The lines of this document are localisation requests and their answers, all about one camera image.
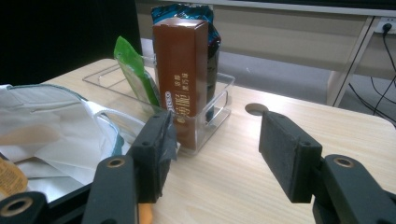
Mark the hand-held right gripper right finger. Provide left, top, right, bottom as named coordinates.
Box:
left=258, top=110, right=323, bottom=203

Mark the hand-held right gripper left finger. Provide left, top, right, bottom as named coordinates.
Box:
left=127, top=110, right=178, bottom=203

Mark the clear plastic storage bin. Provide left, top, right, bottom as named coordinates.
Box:
left=82, top=55, right=236, bottom=156

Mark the green snack packet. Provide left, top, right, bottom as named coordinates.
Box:
left=113, top=35, right=163, bottom=115

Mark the brown tall carton box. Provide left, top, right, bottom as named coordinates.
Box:
left=152, top=17, right=209, bottom=150

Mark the white canvas tote bag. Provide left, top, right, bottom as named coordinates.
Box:
left=0, top=83, right=148, bottom=200

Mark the teal chip bag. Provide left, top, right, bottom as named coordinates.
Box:
left=150, top=3, right=222, bottom=105

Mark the white power strip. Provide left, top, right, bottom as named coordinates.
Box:
left=374, top=17, right=396, bottom=35

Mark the black cable bundle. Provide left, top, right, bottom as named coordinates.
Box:
left=347, top=23, right=396, bottom=126

